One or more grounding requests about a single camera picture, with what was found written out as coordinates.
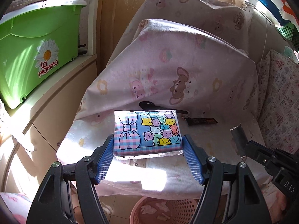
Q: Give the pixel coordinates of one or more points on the pink plastic basket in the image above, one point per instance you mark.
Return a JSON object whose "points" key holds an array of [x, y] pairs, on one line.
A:
{"points": [[137, 212]]}

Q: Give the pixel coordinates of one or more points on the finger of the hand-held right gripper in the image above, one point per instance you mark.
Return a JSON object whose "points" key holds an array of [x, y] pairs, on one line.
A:
{"points": [[261, 154]]}

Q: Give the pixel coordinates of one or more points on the white cabinet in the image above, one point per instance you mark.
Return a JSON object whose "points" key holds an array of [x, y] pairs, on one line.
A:
{"points": [[46, 121]]}

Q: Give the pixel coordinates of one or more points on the pink printed blanket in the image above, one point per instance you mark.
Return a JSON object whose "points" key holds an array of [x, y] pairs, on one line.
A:
{"points": [[186, 63]]}

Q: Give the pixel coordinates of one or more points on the white tissue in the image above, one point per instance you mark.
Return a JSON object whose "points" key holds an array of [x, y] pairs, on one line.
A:
{"points": [[148, 209]]}

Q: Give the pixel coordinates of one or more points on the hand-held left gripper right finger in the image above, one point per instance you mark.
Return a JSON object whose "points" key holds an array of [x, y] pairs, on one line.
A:
{"points": [[193, 161]]}

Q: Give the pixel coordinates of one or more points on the green plastic tub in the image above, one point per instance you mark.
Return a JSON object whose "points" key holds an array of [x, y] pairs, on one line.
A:
{"points": [[21, 51]]}

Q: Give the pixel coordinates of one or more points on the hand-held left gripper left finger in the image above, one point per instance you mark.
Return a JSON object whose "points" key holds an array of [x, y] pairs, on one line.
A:
{"points": [[106, 158]]}

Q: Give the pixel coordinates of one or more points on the black plastic spoon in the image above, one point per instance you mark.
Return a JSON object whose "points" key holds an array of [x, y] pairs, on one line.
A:
{"points": [[146, 104]]}

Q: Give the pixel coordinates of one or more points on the green checkered cloth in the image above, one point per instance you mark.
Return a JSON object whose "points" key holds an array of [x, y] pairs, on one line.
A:
{"points": [[288, 32]]}

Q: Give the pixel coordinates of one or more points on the printed tissue pack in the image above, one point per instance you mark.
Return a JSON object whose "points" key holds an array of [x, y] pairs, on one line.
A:
{"points": [[147, 133]]}

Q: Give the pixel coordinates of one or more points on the printed cushion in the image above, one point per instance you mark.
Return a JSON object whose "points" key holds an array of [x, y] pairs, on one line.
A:
{"points": [[280, 98]]}

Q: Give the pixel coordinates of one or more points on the pink fluffy clothing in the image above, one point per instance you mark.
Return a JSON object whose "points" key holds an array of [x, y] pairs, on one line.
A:
{"points": [[11, 203]]}

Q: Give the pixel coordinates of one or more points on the dark brown wrapper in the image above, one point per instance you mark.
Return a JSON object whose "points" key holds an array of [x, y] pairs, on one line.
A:
{"points": [[202, 121]]}

